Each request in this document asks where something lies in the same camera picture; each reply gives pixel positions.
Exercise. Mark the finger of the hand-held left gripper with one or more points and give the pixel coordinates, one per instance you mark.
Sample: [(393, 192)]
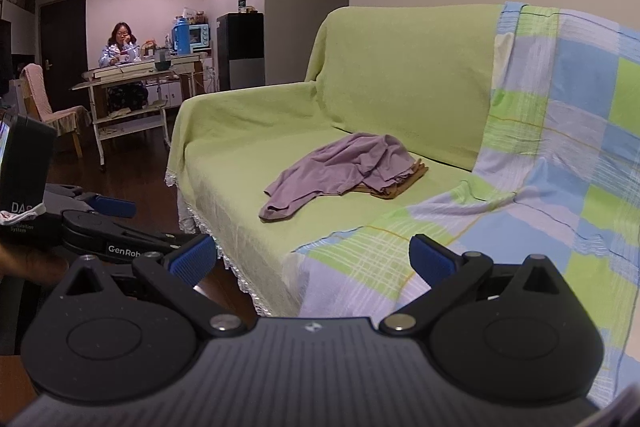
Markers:
[(120, 243), (112, 206)]

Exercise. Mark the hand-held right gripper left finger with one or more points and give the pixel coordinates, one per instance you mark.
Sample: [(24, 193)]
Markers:
[(192, 259)]

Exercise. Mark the plaid blue green blanket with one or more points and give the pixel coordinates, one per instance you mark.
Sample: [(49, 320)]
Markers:
[(560, 147)]

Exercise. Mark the black refrigerator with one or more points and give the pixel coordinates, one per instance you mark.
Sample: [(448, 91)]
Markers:
[(241, 52)]

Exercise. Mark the person's left hand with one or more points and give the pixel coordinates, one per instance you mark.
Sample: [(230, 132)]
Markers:
[(32, 264)]

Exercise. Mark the white dining table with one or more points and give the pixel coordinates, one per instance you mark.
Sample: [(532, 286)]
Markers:
[(135, 79)]

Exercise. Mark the green covered sofa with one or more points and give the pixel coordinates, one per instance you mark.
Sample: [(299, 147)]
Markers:
[(380, 87)]

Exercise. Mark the blue thermos jug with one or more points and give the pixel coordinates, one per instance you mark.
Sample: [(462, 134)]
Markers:
[(180, 37)]

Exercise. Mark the blue toaster oven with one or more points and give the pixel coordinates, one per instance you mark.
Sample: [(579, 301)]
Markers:
[(200, 37)]

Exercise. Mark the clear plastic bottle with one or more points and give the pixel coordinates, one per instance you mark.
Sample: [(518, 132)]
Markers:
[(242, 1)]

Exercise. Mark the mustard brown garment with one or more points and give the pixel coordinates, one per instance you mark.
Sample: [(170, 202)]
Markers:
[(400, 184)]

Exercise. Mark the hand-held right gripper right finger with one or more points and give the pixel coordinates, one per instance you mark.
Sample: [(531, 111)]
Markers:
[(429, 258)]

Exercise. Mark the grey cup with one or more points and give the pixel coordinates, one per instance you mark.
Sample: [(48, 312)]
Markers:
[(162, 59)]

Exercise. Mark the dark wooden door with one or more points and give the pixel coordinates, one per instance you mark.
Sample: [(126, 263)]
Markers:
[(62, 42)]

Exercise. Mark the wooden chair with pink cloth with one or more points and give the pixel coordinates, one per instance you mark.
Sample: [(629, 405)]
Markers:
[(47, 107)]

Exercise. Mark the purple garment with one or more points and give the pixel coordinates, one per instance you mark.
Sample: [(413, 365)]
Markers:
[(330, 172)]

